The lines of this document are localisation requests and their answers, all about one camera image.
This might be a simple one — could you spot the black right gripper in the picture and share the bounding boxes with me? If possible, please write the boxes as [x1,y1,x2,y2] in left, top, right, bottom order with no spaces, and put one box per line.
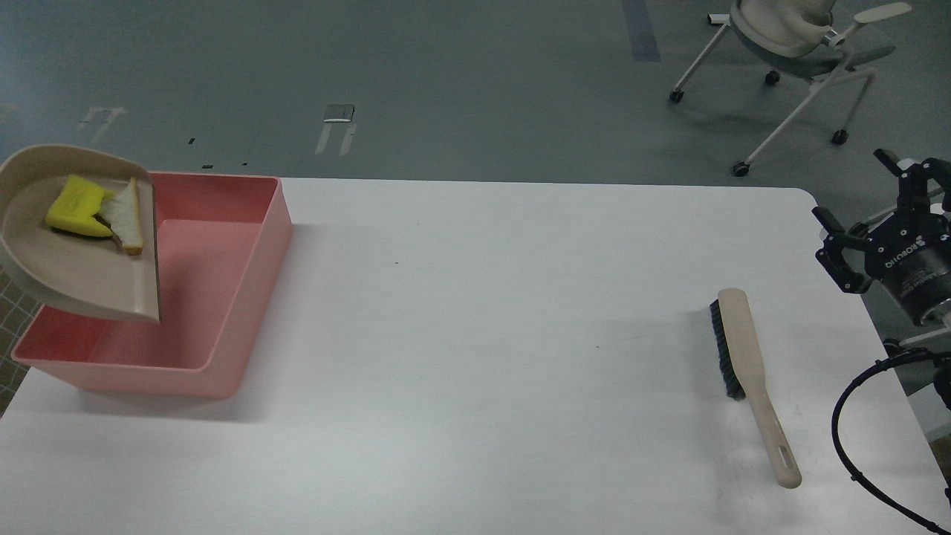
[811,149,950,326]

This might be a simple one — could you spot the beige hand brush black bristles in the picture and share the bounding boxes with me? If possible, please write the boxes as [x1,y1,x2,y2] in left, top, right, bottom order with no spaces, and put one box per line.
[709,288,802,490]

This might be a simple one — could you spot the beige plastic dustpan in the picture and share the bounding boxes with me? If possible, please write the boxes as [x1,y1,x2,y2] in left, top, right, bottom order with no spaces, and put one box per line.
[1,143,162,324]

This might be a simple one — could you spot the yellow sponge piece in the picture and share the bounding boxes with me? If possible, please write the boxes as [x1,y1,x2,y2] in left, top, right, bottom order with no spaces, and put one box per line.
[44,174,114,239]

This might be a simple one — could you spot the pink plastic bin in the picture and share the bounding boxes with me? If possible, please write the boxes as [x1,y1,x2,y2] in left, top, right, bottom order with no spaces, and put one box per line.
[13,172,293,398]

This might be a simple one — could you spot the white rolling chair background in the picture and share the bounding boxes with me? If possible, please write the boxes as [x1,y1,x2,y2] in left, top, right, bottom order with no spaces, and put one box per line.
[668,1,912,178]

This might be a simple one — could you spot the beige checked cloth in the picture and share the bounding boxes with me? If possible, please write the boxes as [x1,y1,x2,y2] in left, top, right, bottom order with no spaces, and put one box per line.
[1,271,40,416]

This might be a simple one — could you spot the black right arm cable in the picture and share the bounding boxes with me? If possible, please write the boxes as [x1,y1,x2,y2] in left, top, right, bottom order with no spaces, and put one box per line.
[831,349,951,535]

